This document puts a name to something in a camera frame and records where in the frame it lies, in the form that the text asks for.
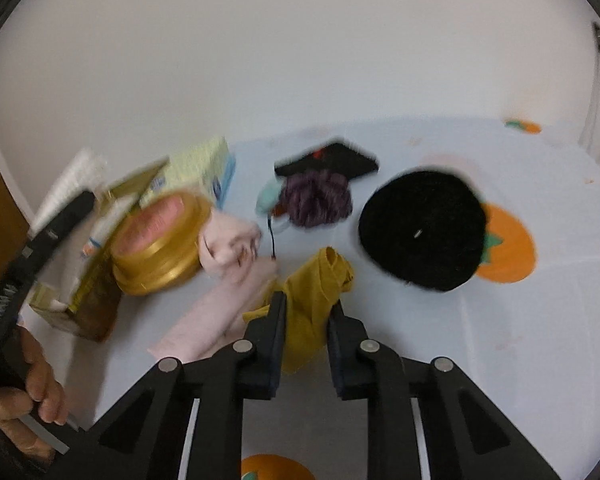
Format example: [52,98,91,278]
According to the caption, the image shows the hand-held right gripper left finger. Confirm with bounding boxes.
[55,291,287,480]

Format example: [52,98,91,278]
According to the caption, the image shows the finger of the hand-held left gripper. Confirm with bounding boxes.
[27,191,97,261]

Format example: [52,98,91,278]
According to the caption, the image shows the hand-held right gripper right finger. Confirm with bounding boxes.
[328,300,563,480]

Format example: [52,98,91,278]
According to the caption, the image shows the mustard yellow cloth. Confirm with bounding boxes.
[242,246,356,375]

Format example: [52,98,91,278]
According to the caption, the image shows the pink cloth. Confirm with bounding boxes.
[147,209,281,361]

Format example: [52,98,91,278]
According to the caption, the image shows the gold rectangular tin box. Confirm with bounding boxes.
[27,157,171,343]

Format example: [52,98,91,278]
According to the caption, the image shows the purple scrunchie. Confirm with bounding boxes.
[279,169,355,228]

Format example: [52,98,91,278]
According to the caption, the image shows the black round knit cloth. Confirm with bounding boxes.
[357,169,488,293]

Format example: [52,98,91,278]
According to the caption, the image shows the person's left hand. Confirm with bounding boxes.
[0,327,68,471]

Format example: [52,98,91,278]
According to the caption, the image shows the gold round tin pink lid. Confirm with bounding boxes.
[111,191,216,297]

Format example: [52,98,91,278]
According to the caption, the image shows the patterned tissue pack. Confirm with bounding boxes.
[139,136,237,211]

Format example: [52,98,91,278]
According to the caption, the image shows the black cloth with red mark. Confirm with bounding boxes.
[274,140,380,181]

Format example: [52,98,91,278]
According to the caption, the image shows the teal plush keychain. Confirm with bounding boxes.
[255,182,291,263]

